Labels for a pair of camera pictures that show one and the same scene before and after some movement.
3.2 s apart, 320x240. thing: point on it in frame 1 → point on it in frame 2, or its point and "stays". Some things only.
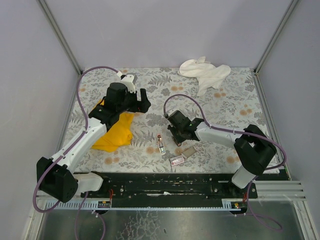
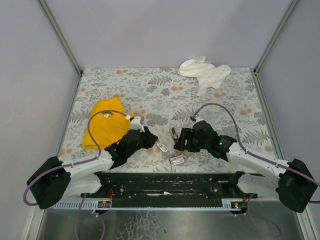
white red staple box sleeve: x=176 y=160 stays
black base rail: x=170 y=185 stays
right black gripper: x=176 y=133 → x=186 y=139
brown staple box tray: x=189 y=152 stays
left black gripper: x=139 y=104 → x=149 y=139
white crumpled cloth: x=208 y=75 stays
